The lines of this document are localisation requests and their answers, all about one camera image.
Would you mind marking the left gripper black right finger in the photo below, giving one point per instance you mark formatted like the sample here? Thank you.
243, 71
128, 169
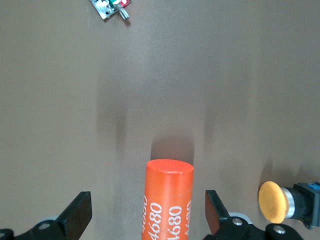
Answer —
215, 212

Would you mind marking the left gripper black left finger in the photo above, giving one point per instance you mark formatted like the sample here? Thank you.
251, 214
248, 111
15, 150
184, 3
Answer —
77, 212

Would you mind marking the orange cylinder white 4680 print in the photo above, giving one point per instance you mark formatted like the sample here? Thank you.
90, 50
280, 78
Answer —
167, 195

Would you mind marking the black motor controller board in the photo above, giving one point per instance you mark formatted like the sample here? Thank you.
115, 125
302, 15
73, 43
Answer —
103, 10

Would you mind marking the yellow push button switch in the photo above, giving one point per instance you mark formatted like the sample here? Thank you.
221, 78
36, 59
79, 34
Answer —
272, 202

